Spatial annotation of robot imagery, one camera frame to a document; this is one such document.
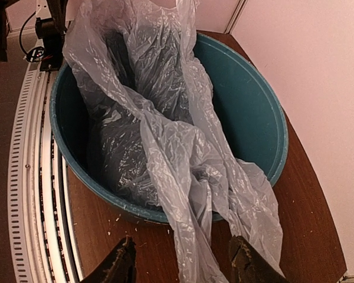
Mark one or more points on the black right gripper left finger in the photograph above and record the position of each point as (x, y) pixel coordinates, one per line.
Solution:
(118, 266)

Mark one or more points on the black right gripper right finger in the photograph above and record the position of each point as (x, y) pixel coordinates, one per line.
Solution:
(248, 266)

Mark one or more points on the translucent blue trash bag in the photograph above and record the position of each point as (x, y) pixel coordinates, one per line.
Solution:
(190, 164)

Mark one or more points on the aluminium front rail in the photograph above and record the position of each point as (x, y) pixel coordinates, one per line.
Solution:
(41, 227)

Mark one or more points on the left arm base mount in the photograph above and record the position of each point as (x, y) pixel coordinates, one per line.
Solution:
(50, 28)

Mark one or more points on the aluminium corner post left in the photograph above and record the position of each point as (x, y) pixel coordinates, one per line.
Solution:
(240, 6)

